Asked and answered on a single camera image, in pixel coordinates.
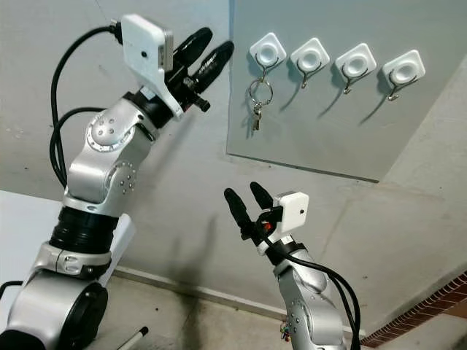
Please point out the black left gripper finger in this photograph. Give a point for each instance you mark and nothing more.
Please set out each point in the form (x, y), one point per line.
(213, 62)
(193, 45)

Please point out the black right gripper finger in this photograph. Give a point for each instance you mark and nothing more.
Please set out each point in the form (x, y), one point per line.
(263, 197)
(238, 208)

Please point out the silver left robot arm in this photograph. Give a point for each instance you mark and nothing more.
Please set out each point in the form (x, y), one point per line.
(102, 171)

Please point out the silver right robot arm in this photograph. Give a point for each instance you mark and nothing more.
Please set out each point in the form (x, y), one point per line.
(310, 306)

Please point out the small colourful packet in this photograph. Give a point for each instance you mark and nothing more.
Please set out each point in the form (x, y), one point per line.
(284, 332)

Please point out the white table leg black foot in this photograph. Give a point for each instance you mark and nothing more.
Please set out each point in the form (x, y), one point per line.
(135, 339)

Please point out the white plastic folding table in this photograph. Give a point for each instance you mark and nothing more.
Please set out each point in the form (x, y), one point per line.
(29, 233)

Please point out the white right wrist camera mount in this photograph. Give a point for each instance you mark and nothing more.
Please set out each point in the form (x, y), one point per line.
(293, 210)

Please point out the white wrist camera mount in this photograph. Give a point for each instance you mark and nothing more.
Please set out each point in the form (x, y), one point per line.
(144, 47)
(293, 210)

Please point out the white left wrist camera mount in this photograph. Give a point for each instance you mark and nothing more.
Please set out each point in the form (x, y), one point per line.
(144, 47)

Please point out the white square wall hook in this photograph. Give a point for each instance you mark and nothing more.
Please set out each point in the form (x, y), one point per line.
(356, 63)
(267, 49)
(309, 55)
(403, 70)

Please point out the grey wall panel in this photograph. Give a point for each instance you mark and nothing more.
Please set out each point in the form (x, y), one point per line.
(314, 138)

